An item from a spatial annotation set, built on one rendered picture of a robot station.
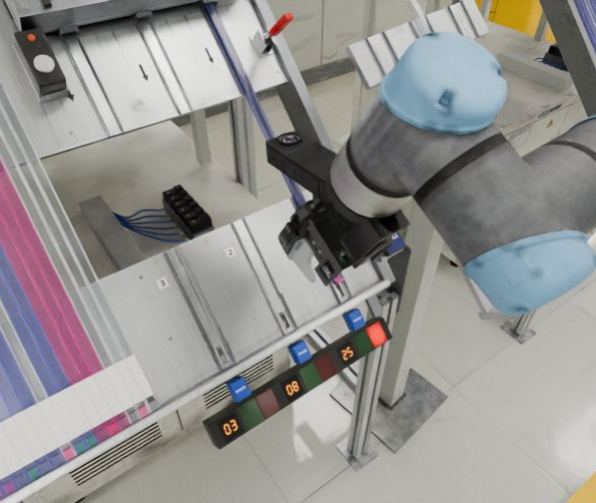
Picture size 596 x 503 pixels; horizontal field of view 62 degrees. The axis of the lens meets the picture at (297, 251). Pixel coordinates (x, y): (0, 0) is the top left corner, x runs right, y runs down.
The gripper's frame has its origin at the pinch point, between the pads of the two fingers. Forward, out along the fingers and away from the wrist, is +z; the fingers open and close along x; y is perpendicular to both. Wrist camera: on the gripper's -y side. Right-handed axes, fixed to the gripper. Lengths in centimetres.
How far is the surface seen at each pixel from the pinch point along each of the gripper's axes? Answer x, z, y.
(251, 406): -10.3, 19.7, 14.0
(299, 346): 0.0, 16.5, 10.3
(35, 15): -15.0, -2.2, -41.8
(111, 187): -5, 58, -48
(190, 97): 1.7, 6.9, -30.3
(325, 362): 3.6, 19.8, 14.4
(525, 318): 92, 73, 37
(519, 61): 130, 46, -35
